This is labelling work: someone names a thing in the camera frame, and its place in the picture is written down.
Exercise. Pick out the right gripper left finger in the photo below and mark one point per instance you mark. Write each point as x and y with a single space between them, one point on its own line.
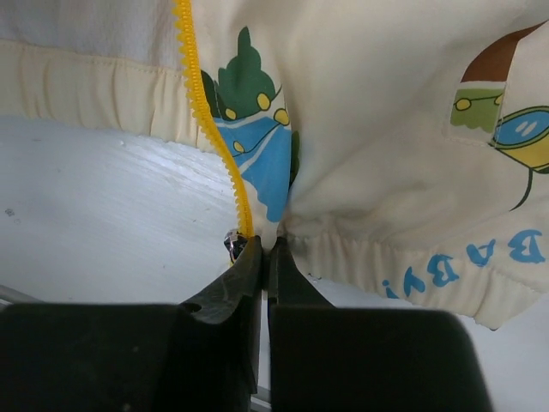
199 355

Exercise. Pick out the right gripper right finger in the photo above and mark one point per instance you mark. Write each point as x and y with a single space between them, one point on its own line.
325 358

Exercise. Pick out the cream dinosaur print hooded jacket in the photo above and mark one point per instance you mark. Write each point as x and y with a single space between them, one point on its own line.
400 146

